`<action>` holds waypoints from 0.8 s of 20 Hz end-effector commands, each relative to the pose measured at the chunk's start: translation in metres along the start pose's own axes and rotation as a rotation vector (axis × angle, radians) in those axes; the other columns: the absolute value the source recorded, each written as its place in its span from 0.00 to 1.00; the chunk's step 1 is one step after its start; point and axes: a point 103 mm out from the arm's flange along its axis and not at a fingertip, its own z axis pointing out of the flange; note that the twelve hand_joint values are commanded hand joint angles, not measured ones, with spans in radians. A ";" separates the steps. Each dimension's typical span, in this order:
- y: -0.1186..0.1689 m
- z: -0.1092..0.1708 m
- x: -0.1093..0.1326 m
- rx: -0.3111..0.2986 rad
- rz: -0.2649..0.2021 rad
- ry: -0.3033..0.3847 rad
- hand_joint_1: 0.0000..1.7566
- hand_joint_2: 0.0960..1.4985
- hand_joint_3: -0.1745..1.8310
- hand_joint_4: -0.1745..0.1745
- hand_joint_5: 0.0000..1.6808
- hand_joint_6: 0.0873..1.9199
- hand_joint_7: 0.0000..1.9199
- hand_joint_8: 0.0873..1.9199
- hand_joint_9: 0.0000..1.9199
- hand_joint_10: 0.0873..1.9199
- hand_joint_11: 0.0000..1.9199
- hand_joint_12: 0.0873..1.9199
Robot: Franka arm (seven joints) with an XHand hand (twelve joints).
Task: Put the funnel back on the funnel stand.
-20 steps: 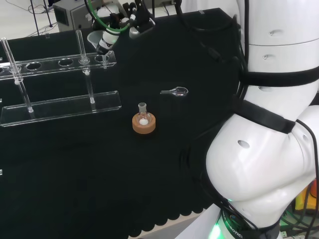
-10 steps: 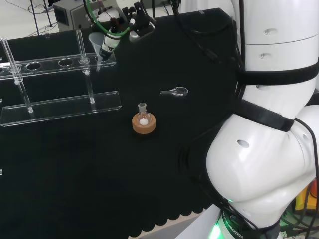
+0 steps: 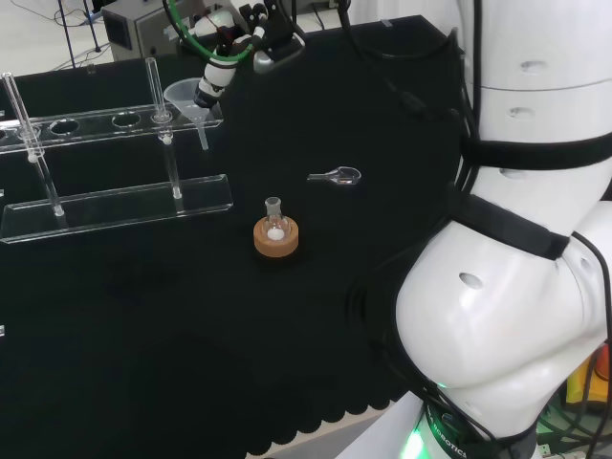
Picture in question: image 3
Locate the black bench cloth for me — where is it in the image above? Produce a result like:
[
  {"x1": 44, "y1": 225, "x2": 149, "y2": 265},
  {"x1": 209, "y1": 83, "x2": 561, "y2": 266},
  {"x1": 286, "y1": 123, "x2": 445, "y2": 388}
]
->
[{"x1": 0, "y1": 13, "x2": 479, "y2": 459}]

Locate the translucent plastic funnel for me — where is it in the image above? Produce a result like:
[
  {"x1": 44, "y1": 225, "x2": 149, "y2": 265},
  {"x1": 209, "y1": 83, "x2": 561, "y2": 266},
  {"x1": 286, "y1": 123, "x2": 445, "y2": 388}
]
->
[{"x1": 163, "y1": 77, "x2": 212, "y2": 152}]

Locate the black cable bundle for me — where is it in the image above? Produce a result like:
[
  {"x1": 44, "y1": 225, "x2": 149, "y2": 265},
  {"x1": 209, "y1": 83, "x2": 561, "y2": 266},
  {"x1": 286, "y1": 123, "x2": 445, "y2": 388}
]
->
[{"x1": 334, "y1": 0, "x2": 484, "y2": 159}]

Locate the small glass weighing funnel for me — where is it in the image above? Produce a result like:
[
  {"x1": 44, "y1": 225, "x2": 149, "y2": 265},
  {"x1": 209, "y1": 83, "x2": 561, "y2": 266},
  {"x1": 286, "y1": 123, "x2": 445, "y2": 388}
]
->
[{"x1": 306, "y1": 164, "x2": 362, "y2": 189}]

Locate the black tripod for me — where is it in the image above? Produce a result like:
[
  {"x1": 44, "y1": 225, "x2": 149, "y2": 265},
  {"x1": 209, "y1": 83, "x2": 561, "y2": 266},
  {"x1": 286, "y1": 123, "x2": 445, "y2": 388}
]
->
[{"x1": 51, "y1": 0, "x2": 112, "y2": 69}]

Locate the grey metal box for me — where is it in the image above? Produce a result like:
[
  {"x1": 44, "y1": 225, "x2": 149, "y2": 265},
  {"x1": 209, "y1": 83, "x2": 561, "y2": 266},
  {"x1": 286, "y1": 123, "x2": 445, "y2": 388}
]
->
[{"x1": 101, "y1": 0, "x2": 226, "y2": 61}]

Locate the small round-bottom glass flask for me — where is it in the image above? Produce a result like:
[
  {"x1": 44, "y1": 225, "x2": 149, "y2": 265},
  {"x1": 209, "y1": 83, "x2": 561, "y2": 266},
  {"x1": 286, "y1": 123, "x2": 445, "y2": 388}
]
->
[{"x1": 263, "y1": 195, "x2": 289, "y2": 241}]

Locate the green cable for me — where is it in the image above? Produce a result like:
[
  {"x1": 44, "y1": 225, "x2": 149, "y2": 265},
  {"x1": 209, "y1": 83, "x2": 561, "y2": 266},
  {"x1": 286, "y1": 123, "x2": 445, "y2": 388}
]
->
[{"x1": 162, "y1": 0, "x2": 255, "y2": 67}]

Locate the yellow stop button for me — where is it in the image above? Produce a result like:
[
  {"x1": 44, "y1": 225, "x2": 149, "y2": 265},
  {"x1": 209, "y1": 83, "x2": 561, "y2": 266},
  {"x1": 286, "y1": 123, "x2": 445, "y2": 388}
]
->
[{"x1": 565, "y1": 351, "x2": 612, "y2": 418}]

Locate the clear acrylic funnel stand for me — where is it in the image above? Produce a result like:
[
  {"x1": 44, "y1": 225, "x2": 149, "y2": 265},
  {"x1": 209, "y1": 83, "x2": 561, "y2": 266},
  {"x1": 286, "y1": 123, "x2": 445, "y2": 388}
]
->
[{"x1": 0, "y1": 56, "x2": 234, "y2": 246}]

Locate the cork ring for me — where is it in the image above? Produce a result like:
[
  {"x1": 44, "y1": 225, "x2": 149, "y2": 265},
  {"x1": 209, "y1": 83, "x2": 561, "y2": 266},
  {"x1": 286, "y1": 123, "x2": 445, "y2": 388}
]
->
[{"x1": 252, "y1": 215, "x2": 302, "y2": 260}]

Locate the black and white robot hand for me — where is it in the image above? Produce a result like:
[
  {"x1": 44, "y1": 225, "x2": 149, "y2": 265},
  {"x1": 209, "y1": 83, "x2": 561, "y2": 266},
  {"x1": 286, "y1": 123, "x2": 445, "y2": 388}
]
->
[{"x1": 192, "y1": 0, "x2": 308, "y2": 112}]

